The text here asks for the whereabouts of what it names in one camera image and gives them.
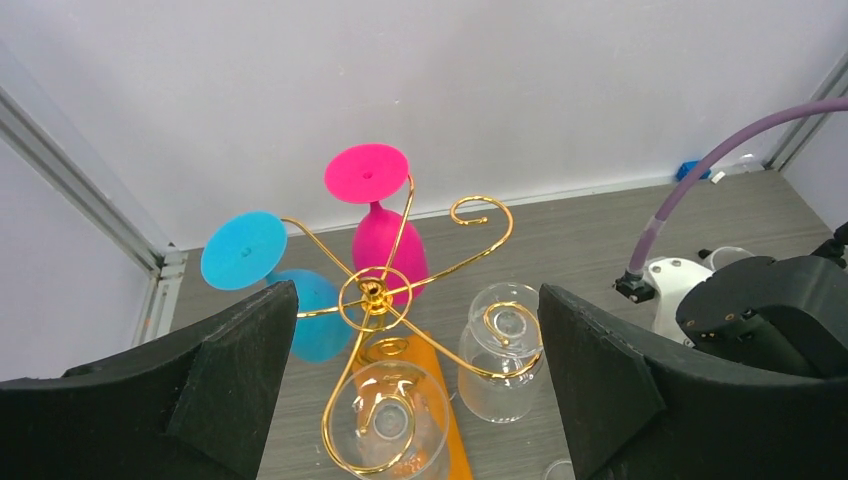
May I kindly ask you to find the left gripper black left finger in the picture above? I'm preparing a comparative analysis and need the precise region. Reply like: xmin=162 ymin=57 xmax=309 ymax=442
xmin=1 ymin=281 xmax=298 ymax=479

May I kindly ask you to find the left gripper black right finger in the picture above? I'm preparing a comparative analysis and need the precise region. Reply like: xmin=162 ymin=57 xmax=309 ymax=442
xmin=538 ymin=284 xmax=847 ymax=479

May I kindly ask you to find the clear stemless wine glass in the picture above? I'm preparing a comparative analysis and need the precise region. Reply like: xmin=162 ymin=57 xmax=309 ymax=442
xmin=457 ymin=282 xmax=547 ymax=424

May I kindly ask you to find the clear tall wine glass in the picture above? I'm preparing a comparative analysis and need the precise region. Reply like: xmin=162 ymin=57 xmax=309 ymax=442
xmin=541 ymin=459 xmax=576 ymax=480

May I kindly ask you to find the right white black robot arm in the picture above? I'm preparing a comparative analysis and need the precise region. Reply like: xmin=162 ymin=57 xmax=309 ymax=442
xmin=614 ymin=225 xmax=847 ymax=378

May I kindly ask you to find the blue wine glass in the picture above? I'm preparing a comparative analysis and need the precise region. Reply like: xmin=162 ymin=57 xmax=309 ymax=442
xmin=200 ymin=211 xmax=353 ymax=363

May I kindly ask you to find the clear wine glass front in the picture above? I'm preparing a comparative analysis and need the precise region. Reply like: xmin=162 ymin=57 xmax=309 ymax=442
xmin=322 ymin=360 xmax=451 ymax=479

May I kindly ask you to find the pink wine glass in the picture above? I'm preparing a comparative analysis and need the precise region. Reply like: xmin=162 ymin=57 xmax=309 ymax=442
xmin=324 ymin=143 xmax=429 ymax=283

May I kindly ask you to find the small blue object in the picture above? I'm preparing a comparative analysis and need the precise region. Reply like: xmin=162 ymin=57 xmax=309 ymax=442
xmin=675 ymin=160 xmax=711 ymax=182

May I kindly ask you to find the gold wire wine glass rack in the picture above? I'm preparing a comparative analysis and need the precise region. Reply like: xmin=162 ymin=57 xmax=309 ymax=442
xmin=281 ymin=177 xmax=542 ymax=479

